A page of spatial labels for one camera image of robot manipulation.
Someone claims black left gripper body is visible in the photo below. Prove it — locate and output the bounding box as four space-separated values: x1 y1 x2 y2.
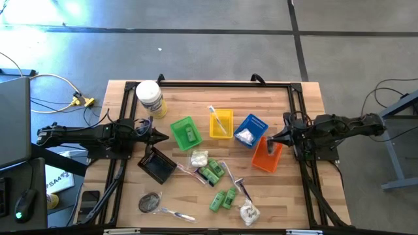
132 123 153 148

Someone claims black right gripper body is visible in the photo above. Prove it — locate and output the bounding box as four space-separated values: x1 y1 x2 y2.
290 114 310 148

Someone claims green plastic basket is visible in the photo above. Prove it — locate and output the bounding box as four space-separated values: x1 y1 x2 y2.
169 116 204 152

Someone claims black plastic basket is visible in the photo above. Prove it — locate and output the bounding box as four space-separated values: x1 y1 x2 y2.
137 146 178 185

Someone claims green Pert shampoo bottle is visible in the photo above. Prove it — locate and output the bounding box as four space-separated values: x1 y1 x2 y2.
222 186 238 210
209 190 227 213
185 126 197 144
198 166 221 186
208 158 226 178

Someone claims clear plastic bag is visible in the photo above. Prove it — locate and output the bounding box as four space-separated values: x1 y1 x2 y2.
235 128 256 146

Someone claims white item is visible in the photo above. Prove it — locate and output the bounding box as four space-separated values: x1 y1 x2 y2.
187 149 210 169

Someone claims plastic packet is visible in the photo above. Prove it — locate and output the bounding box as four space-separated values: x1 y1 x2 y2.
177 163 207 185

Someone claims black comb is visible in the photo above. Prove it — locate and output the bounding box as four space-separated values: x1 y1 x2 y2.
194 167 216 188

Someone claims purple toothbrush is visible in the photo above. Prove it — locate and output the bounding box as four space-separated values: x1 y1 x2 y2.
220 160 238 184

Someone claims white bag with black print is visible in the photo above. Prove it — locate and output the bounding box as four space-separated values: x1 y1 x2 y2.
239 198 261 227

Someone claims orange plastic basket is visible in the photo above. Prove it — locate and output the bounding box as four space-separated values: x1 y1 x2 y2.
251 136 284 174

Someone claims blue plastic basket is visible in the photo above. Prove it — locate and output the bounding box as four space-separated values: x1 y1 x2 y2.
233 113 270 149

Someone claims Lysol wipes canister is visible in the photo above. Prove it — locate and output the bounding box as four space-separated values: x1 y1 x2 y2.
135 80 169 119

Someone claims yellow plastic basket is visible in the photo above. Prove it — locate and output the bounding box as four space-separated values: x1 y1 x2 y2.
209 109 234 140

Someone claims dark round item in bag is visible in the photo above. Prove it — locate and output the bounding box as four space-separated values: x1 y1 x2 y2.
137 191 163 215

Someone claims wrapped white blue toothbrush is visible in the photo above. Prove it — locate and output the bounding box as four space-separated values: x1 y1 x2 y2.
159 206 198 224

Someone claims black smartphone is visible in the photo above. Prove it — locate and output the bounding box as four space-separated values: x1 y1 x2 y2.
79 189 101 213

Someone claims white printed box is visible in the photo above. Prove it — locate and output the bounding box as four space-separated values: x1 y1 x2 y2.
44 164 76 196

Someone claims yellow cup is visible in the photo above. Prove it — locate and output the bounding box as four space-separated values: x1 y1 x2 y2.
46 193 60 210

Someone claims dark side desk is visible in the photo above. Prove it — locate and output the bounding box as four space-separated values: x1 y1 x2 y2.
0 157 49 232

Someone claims black computer mouse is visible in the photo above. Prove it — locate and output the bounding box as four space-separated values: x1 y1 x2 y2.
13 188 37 224

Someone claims yellow cable with connector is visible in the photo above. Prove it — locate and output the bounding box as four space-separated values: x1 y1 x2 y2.
29 73 96 114

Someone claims razor with navy handle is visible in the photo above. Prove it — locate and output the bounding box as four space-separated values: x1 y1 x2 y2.
234 178 253 202

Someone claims black aluminium table frame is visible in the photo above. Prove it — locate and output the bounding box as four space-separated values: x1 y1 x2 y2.
76 80 352 229

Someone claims grey metal table frame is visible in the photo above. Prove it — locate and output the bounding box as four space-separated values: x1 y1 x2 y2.
379 91 418 192

